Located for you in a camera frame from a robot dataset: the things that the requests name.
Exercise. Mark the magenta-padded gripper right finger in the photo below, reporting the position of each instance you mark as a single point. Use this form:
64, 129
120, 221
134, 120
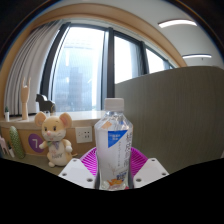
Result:
150, 170

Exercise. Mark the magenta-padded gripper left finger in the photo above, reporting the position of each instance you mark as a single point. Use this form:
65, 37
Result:
76, 171

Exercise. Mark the clear plastic water bottle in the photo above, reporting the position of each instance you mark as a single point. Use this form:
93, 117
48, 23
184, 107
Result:
113, 143

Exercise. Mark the beige mouse plush toy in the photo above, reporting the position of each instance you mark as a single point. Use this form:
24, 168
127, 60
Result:
55, 133

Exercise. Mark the purple round number sign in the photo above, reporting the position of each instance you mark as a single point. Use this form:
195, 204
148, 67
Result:
35, 143

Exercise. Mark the grey-green desk partition panel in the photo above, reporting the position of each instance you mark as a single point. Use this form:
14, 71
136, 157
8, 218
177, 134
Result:
173, 116

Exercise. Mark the small plant in white pot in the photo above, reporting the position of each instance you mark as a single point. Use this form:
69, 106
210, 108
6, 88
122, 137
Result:
11, 152
6, 116

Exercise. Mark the black horse figurine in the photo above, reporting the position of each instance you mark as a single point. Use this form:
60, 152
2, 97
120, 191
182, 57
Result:
45, 102

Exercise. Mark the wooden hand model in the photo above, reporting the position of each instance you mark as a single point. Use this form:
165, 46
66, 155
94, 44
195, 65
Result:
25, 100

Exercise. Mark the dark-framed window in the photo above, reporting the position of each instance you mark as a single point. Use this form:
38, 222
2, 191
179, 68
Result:
80, 66

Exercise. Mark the grey pleated curtain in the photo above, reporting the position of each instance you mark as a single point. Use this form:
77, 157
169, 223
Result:
26, 73

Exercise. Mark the ceiling lights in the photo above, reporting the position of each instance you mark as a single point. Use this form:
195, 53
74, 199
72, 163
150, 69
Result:
176, 23

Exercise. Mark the white wall socket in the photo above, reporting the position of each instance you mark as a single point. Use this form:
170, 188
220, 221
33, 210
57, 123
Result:
84, 135

